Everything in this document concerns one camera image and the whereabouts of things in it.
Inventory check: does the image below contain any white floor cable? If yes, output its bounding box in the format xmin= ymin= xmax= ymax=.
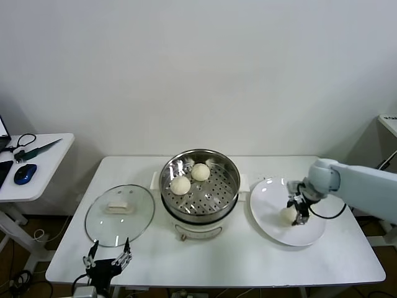
xmin=33 ymin=214 xmax=72 ymax=242

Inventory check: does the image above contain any green pointed strip tool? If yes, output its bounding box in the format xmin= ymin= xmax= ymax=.
xmin=14 ymin=138 xmax=64 ymax=163

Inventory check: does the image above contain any white steamed baozi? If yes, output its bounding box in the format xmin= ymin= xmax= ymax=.
xmin=280 ymin=207 xmax=298 ymax=226
xmin=190 ymin=163 xmax=210 ymax=181
xmin=170 ymin=176 xmax=191 ymax=196

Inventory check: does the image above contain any white round plate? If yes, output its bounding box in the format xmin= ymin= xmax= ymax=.
xmin=249 ymin=176 xmax=327 ymax=248

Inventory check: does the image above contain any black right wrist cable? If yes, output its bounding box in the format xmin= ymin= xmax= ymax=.
xmin=308 ymin=201 xmax=347 ymax=220

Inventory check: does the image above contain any black flat phone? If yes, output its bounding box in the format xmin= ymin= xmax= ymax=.
xmin=0 ymin=160 xmax=15 ymax=191

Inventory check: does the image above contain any white electric cooker base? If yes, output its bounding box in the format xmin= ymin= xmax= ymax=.
xmin=151 ymin=173 xmax=251 ymax=242

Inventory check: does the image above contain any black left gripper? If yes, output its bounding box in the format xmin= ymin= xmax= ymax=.
xmin=82 ymin=237 xmax=133 ymax=294

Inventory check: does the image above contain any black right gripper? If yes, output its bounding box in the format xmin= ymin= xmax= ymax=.
xmin=286 ymin=183 xmax=322 ymax=227

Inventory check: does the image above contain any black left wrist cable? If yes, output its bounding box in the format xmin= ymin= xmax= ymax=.
xmin=72 ymin=273 xmax=91 ymax=292

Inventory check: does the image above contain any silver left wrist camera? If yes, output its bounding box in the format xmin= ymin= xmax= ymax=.
xmin=73 ymin=286 xmax=97 ymax=298

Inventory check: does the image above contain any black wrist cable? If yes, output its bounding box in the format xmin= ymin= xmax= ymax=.
xmin=308 ymin=201 xmax=347 ymax=220
xmin=72 ymin=273 xmax=91 ymax=292

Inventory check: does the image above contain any round glass lid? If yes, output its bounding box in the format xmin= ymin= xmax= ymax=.
xmin=84 ymin=184 xmax=156 ymax=248

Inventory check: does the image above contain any blue computer mouse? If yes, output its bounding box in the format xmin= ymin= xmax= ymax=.
xmin=13 ymin=163 xmax=38 ymax=186

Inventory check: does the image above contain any steel steamer basket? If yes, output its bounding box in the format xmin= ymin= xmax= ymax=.
xmin=151 ymin=148 xmax=251 ymax=223

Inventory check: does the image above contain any open laptop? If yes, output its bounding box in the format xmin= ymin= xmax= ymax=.
xmin=0 ymin=114 xmax=12 ymax=153

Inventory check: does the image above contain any black floor cable bundle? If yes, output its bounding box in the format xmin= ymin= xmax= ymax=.
xmin=0 ymin=269 xmax=55 ymax=298

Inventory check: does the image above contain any black looped cable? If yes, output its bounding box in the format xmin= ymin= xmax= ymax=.
xmin=6 ymin=133 xmax=37 ymax=153

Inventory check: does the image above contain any white side desk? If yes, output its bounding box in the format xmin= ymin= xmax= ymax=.
xmin=0 ymin=133 xmax=76 ymax=271

